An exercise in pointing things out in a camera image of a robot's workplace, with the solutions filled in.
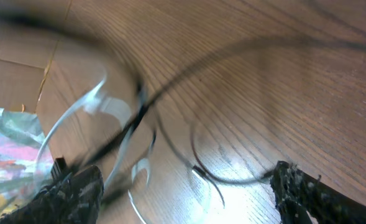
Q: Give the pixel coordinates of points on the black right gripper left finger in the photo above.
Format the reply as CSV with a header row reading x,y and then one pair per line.
x,y
72,201

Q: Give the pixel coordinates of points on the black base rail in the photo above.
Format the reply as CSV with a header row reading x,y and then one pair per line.
x,y
59,170

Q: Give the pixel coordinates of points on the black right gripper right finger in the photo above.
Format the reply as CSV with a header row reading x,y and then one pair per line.
x,y
300,197

